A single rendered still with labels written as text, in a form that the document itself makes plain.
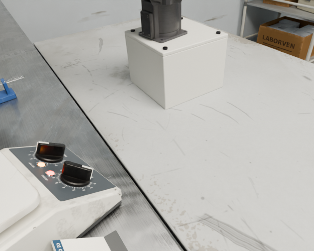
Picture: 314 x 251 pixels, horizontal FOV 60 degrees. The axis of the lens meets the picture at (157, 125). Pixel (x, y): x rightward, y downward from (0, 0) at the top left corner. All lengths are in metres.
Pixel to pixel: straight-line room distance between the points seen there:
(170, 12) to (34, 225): 0.36
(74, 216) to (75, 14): 1.56
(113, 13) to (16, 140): 1.45
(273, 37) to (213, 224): 2.17
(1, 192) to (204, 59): 0.36
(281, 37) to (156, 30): 1.95
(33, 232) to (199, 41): 0.36
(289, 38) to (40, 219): 2.22
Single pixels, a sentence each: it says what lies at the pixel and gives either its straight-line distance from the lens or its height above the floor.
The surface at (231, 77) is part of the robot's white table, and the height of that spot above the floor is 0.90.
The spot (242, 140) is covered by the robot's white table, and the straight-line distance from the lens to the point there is 0.43.
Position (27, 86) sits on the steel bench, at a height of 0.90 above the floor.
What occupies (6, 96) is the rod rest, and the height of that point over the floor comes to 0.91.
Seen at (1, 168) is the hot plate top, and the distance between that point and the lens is 0.31.
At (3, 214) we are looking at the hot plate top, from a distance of 0.27.
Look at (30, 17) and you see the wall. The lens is 1.72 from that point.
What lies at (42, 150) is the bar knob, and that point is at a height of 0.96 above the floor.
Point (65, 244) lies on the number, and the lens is 0.29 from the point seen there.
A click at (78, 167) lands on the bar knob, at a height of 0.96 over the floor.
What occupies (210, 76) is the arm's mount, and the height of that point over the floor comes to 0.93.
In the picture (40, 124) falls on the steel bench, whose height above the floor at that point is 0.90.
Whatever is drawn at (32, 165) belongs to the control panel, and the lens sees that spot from 0.34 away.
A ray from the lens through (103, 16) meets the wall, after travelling 1.84.
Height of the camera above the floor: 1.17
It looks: 38 degrees down
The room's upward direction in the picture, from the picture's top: 4 degrees counter-clockwise
